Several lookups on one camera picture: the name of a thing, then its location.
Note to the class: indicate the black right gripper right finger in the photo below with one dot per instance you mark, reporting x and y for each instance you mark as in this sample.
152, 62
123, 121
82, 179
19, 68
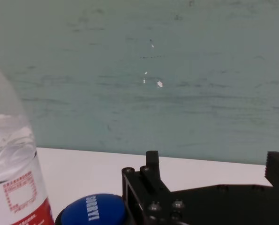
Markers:
278, 171

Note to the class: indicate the blue push button black base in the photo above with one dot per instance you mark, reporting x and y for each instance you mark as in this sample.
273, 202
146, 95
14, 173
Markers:
94, 211

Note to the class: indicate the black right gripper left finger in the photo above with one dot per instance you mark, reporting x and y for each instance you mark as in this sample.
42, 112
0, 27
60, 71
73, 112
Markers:
141, 187

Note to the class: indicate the clear water bottle red cap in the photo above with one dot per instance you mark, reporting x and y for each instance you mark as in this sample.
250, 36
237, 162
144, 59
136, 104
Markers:
12, 175

